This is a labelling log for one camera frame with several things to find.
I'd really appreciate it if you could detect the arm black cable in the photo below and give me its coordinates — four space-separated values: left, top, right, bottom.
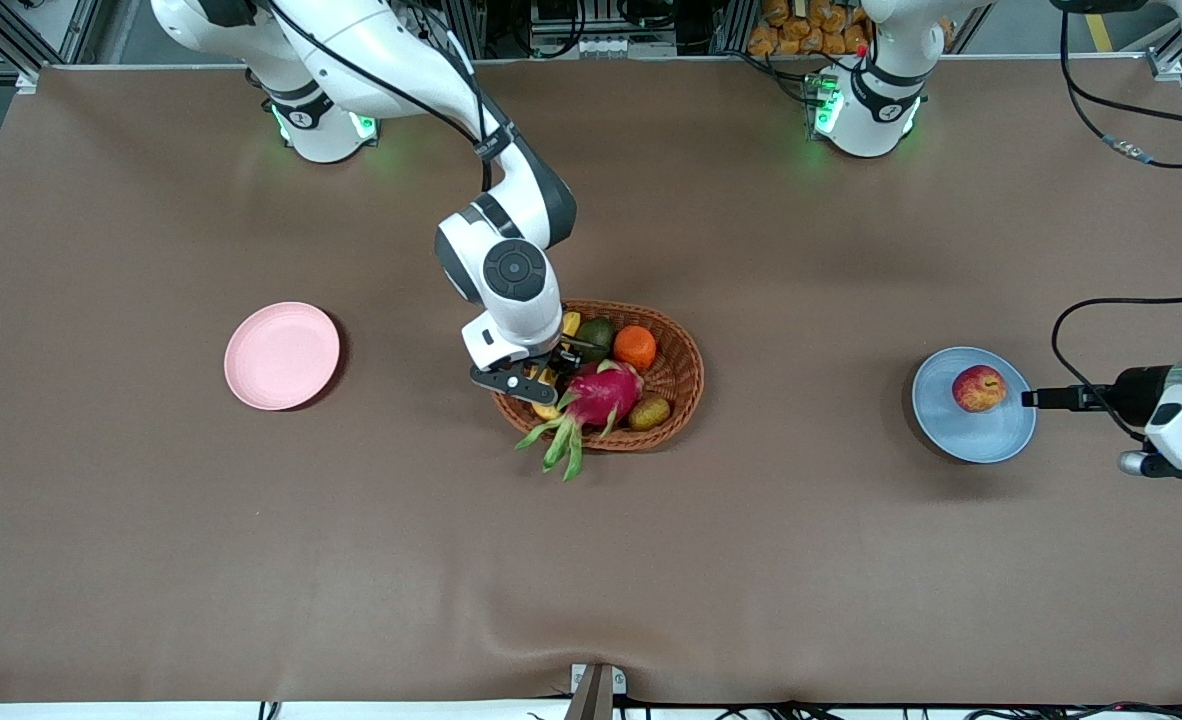
269 0 514 191
1049 0 1182 446

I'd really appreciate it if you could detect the black right camera mount bracket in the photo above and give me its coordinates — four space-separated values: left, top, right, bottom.
468 360 559 406

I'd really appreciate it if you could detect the metal camera bracket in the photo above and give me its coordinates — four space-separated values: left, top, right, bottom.
563 662 628 720

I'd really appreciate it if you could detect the orange fruit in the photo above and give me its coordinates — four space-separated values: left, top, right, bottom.
613 325 658 372

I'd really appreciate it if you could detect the brown kiwi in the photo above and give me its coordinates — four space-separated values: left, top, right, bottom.
628 393 672 432

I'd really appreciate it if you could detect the brown table cloth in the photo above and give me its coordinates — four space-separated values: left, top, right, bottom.
0 55 1182 706

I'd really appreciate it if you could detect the blue plate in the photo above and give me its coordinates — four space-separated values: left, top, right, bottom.
911 346 1038 465

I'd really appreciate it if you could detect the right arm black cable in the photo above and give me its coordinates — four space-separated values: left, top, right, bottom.
269 0 514 191

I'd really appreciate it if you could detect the aluminium frame profile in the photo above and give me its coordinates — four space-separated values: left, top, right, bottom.
1146 25 1182 83
0 0 47 96

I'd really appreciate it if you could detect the grey electronics box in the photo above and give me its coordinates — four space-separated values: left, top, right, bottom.
529 0 680 59

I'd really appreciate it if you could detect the bag of orange items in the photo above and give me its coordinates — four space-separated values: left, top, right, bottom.
748 0 872 57

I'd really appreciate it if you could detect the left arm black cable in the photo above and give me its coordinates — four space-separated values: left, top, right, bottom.
1049 0 1182 446

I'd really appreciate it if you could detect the pink plate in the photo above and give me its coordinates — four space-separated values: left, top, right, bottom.
224 301 342 412

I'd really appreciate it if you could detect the pink dragon fruit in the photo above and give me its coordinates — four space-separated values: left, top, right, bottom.
514 360 645 483

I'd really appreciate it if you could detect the red apple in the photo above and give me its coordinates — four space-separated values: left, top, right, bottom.
952 364 1008 414

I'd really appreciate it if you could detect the green avocado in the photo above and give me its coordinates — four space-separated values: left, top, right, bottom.
576 317 617 363

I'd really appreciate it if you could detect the yellow banana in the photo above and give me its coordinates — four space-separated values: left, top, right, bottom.
529 312 583 421

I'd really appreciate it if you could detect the brown wicker basket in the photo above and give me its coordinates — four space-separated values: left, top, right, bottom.
491 299 706 453

